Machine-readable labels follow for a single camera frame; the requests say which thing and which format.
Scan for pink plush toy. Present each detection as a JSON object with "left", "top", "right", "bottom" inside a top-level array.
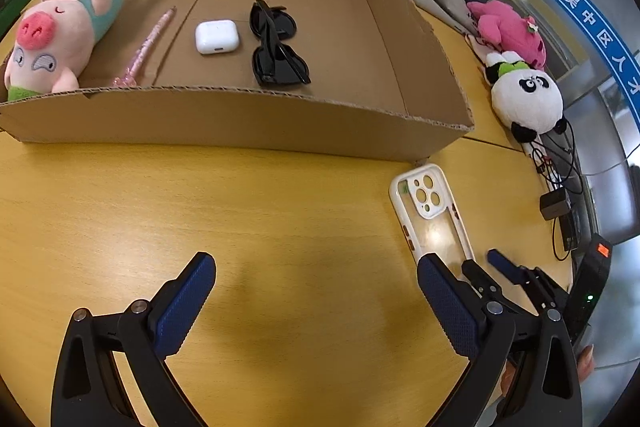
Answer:
[{"left": 466, "top": 0, "right": 548, "bottom": 70}]

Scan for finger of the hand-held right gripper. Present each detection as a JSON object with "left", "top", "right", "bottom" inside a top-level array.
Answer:
[
  {"left": 487, "top": 249, "right": 558, "bottom": 311},
  {"left": 462, "top": 259, "right": 506, "bottom": 304}
]

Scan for pink glitter pen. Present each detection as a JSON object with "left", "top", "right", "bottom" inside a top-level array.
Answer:
[{"left": 112, "top": 6, "right": 177, "bottom": 88}]

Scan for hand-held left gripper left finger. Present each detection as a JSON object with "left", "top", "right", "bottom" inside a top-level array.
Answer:
[{"left": 50, "top": 251, "right": 217, "bottom": 427}]

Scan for blue banner sign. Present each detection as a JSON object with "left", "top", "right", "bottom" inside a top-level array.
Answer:
[{"left": 492, "top": 0, "right": 640, "bottom": 128}]

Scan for black charger with cables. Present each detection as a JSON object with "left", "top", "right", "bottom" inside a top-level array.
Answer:
[{"left": 520, "top": 117, "right": 587, "bottom": 264}]

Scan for cardboard box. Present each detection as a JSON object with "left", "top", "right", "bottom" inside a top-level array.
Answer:
[{"left": 0, "top": 0, "right": 476, "bottom": 164}]

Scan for plush pig toy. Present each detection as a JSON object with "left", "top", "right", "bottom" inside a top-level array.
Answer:
[{"left": 4, "top": 0, "right": 142, "bottom": 102}]

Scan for black flat device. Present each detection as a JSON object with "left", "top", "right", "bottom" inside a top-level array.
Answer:
[{"left": 560, "top": 209, "right": 584, "bottom": 253}]

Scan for black sunglasses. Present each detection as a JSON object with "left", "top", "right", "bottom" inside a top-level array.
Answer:
[{"left": 249, "top": 0, "right": 312, "bottom": 86}]

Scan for black power adapter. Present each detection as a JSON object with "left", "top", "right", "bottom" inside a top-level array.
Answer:
[{"left": 539, "top": 187, "right": 572, "bottom": 222}]

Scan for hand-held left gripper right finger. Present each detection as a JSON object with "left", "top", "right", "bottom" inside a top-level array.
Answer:
[{"left": 416, "top": 252, "right": 584, "bottom": 427}]

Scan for clear white phone case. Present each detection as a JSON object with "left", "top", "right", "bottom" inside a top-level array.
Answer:
[{"left": 389, "top": 163, "right": 476, "bottom": 274}]

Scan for white earbuds case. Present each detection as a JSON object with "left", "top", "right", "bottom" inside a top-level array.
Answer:
[{"left": 195, "top": 19, "right": 240, "bottom": 56}]

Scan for person's right hand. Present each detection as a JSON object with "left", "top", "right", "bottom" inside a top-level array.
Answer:
[{"left": 574, "top": 343, "right": 597, "bottom": 380}]

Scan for plush panda toy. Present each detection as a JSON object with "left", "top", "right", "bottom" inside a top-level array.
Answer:
[{"left": 482, "top": 51, "right": 569, "bottom": 142}]

